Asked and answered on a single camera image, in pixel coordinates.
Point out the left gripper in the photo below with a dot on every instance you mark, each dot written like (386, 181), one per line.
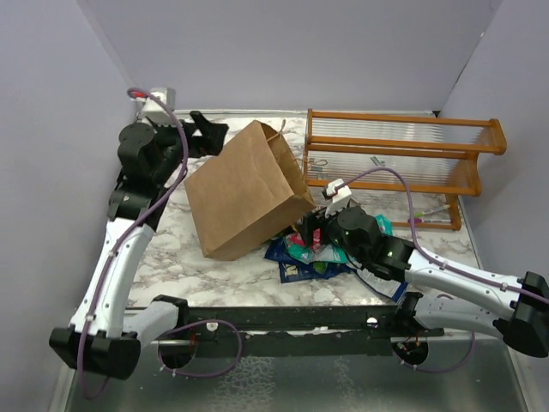
(211, 142)

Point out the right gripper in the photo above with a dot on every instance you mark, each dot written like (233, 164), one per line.
(315, 220)

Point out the red snack packet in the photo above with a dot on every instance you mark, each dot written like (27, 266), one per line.
(296, 239)

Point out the teal snack packet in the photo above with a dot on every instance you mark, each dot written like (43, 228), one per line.
(384, 224)
(325, 253)

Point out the Kettle sea salt vinegar chips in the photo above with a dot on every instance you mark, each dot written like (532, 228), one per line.
(292, 270)

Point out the brown paper bag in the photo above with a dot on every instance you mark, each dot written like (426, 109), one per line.
(254, 189)

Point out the blue white snack bag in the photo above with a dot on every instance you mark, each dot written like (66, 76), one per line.
(391, 290)

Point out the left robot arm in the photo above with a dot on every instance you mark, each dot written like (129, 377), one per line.
(98, 338)

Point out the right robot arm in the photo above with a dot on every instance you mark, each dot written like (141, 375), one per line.
(512, 308)

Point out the wooden shelf rack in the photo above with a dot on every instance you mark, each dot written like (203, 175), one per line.
(425, 154)

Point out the pink marker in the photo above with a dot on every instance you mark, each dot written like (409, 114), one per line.
(418, 220)

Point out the green marker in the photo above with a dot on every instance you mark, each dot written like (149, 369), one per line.
(431, 211)

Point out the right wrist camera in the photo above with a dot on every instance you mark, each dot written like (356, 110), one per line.
(338, 194)

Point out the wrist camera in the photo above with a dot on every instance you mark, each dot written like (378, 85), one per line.
(338, 194)
(151, 112)

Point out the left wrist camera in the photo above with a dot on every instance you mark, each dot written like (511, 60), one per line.
(151, 112)

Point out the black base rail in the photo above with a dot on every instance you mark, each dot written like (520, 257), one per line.
(284, 331)

